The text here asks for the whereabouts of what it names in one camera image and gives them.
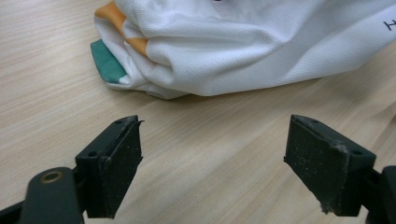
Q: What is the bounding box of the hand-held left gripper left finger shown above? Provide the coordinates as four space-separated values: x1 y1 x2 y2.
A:
75 115 145 219

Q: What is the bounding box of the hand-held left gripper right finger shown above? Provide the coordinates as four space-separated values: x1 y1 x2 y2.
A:
283 114 377 217

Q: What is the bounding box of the white shirt with green and orange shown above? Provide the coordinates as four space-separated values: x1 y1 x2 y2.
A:
90 0 396 101

